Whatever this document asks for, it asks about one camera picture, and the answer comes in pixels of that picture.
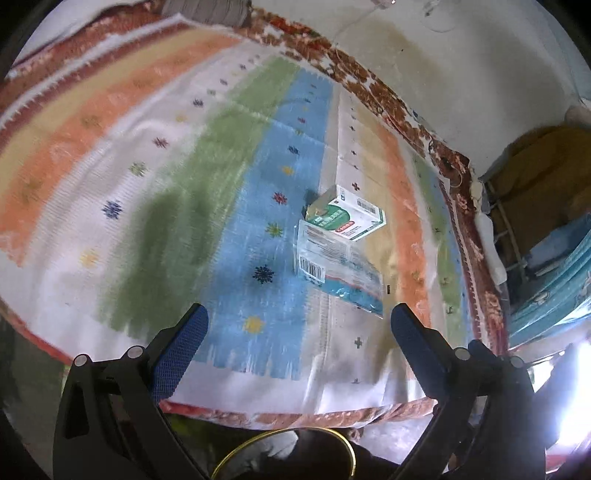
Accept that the green white medicine box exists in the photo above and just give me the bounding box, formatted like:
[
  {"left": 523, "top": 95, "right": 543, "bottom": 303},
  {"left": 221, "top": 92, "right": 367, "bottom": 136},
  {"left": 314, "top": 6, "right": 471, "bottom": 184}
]
[{"left": 305, "top": 185, "right": 387, "bottom": 241}]

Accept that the gold rimmed trash can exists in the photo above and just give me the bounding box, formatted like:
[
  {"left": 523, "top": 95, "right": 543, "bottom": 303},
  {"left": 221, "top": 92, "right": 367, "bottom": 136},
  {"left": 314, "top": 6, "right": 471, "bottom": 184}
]
[{"left": 211, "top": 427, "right": 356, "bottom": 479}]

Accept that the floral red brown blanket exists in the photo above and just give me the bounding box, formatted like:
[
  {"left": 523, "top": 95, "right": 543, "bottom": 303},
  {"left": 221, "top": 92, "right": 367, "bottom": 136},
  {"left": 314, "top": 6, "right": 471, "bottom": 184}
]
[{"left": 0, "top": 0, "right": 509, "bottom": 432}]

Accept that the blue patterned hanging cloth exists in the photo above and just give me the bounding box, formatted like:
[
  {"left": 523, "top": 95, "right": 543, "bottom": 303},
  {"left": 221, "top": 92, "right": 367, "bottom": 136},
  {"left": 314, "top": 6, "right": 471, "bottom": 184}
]
[{"left": 507, "top": 213, "right": 590, "bottom": 348}]

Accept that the clear blue printed package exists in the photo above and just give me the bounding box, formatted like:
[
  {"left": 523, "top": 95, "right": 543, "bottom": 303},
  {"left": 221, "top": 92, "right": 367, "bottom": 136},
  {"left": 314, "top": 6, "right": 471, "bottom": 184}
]
[{"left": 294, "top": 220, "right": 384, "bottom": 317}]

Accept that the mustard hanging garment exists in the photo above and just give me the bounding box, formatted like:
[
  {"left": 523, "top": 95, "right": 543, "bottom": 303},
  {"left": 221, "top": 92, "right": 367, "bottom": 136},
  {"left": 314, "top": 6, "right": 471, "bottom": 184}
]
[{"left": 489, "top": 125, "right": 590, "bottom": 250}]

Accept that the striped colourful bed mat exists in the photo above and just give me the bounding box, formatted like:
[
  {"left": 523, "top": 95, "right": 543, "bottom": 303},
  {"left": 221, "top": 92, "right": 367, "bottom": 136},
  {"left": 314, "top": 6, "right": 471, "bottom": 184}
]
[{"left": 0, "top": 13, "right": 477, "bottom": 416}]

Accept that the grey striped pillow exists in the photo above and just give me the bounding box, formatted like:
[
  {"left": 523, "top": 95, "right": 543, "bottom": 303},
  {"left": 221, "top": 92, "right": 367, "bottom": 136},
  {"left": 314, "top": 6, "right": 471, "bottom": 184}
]
[{"left": 161, "top": 0, "right": 252, "bottom": 28}]

